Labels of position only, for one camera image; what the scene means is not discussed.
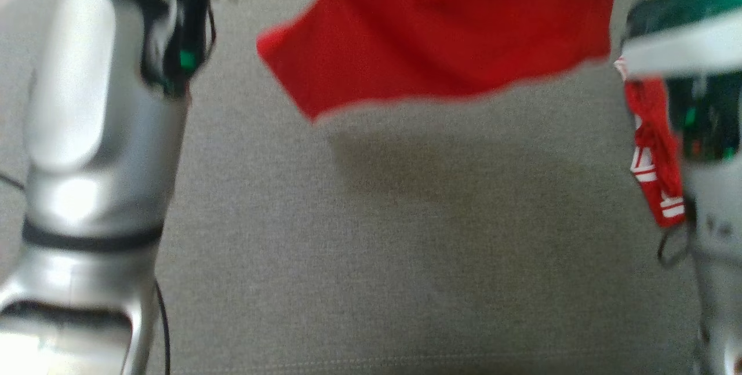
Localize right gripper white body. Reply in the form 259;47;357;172
619;0;742;81

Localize red mesh garment white trim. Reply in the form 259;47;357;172
255;0;688;229

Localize grey sofa seat cushion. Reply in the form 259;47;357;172
0;0;742;375

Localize left black cable blue connector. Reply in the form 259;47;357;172
152;279;172;375

